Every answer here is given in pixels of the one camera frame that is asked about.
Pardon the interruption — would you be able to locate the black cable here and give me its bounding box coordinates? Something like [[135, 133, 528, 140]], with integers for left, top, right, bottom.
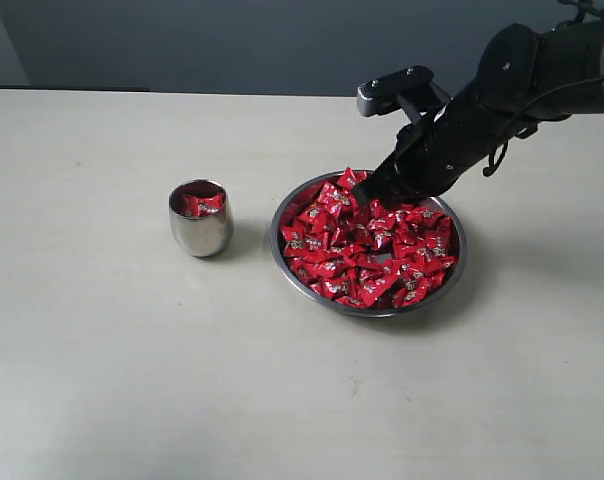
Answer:
[[481, 72, 604, 177]]

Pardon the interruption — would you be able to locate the stainless steel cup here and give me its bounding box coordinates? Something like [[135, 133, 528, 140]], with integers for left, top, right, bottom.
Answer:
[[168, 179, 234, 258]]

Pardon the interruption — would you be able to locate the red candy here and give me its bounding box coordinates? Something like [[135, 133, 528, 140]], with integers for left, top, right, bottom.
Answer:
[[356, 274, 398, 309], [280, 226, 310, 258], [179, 193, 226, 218], [420, 230, 451, 261], [336, 167, 368, 192]]

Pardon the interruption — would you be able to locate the red wrapped candy top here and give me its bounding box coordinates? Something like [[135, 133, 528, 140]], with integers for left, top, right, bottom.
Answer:
[[336, 167, 368, 192]]

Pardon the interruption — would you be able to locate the stainless steel plate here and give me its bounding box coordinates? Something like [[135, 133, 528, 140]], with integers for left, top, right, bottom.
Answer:
[[269, 171, 468, 318]]

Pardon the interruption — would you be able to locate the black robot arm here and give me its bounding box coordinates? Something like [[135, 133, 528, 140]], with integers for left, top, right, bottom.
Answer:
[[353, 1, 604, 205]]

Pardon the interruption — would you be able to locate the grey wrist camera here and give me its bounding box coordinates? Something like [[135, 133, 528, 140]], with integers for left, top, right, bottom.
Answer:
[[356, 65, 439, 117]]

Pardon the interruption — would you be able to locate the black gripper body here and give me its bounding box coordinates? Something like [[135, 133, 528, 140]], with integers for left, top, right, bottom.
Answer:
[[376, 92, 521, 202]]

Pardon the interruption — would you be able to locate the red wrapped candy front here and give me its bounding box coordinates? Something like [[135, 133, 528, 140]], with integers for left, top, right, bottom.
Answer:
[[356, 274, 398, 309]]

